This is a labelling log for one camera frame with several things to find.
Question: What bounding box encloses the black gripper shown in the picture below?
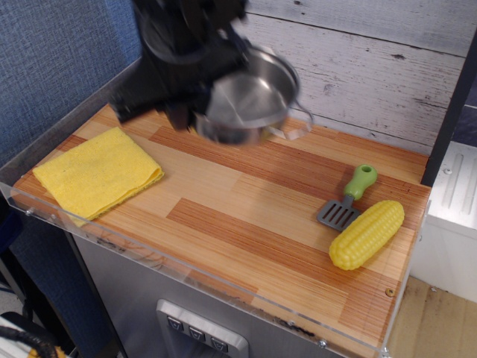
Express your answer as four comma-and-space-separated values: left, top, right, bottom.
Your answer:
110, 1, 249, 131

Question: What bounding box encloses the stainless steel pot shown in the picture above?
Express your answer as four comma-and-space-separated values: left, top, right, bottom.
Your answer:
194, 46, 314, 145

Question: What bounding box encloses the yellow folded cloth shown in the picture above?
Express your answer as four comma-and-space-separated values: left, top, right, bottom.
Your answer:
33, 128, 164, 227

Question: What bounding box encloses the yellow plastic corn cob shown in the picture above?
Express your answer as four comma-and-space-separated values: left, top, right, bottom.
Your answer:
329, 200, 405, 271

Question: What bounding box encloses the clear acrylic front guard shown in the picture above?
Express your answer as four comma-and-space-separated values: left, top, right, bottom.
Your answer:
1, 177, 394, 357

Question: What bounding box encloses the stainless steel cabinet front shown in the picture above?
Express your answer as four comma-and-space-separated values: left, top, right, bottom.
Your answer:
74, 236, 337, 357

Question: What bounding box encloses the silver button control panel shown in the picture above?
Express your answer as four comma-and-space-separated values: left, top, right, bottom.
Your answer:
156, 299, 249, 357

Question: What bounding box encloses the yellow object bottom left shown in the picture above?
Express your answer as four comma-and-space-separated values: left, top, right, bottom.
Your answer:
27, 345, 67, 358

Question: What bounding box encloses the white ribbed sink unit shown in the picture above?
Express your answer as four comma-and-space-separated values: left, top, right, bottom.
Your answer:
410, 142, 476, 302

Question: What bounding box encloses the green handled grey spatula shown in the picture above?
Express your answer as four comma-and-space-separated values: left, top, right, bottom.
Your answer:
316, 164, 378, 232

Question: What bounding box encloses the dark vertical right post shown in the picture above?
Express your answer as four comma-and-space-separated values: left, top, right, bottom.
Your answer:
420, 34, 476, 186

